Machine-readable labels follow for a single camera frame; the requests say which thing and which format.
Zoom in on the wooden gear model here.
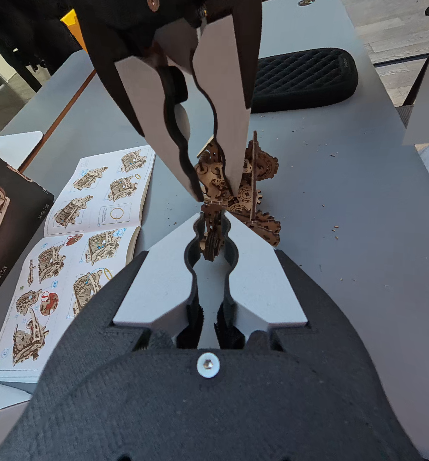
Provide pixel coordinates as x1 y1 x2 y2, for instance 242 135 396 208
194 130 282 262

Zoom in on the white rounded board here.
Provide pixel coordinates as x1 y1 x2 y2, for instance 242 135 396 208
0 131 44 170

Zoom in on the black office chair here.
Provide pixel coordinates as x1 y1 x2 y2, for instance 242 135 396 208
0 0 77 73

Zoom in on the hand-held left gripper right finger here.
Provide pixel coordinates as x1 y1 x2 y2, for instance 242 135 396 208
215 211 308 349

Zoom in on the yellow plastic bin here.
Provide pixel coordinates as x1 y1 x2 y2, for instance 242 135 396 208
60 9 89 49

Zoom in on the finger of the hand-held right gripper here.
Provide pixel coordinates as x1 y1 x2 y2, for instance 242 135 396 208
115 18 205 203
192 14 253 192

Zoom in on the white cardboard box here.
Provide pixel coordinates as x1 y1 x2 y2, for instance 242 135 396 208
0 380 33 461

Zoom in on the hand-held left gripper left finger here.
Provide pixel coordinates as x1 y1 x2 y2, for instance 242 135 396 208
113 212 205 349

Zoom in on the open instruction booklet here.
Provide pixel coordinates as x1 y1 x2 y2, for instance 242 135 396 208
0 146 156 384

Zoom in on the black quilted cushion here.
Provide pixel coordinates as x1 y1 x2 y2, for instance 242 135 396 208
252 48 359 114

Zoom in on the black model kit box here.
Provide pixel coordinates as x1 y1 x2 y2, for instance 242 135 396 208
0 151 55 311

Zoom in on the grey desk with brown edge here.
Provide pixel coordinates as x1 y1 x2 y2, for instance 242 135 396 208
0 49 97 172

